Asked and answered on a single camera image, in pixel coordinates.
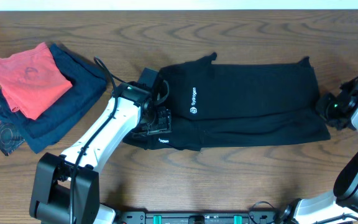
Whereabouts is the black t-shirt with white logo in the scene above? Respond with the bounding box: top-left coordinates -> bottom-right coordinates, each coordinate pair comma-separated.
124,54 -> 331,151

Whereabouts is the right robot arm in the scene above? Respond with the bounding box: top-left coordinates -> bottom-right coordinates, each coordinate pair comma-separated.
278,76 -> 358,223

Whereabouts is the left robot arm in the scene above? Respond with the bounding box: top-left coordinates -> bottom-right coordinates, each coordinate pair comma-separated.
29,68 -> 172,223

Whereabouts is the folded navy blue t-shirt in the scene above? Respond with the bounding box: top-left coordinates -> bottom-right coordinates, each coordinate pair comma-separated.
0,44 -> 107,153

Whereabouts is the folded red t-shirt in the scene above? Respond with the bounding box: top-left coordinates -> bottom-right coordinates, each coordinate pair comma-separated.
0,42 -> 72,120

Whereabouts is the folded black patterned t-shirt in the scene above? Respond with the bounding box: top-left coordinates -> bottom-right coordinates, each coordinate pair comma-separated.
0,105 -> 25,156

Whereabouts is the black mounting rail base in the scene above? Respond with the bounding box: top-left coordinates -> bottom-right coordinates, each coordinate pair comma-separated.
112,210 -> 284,224

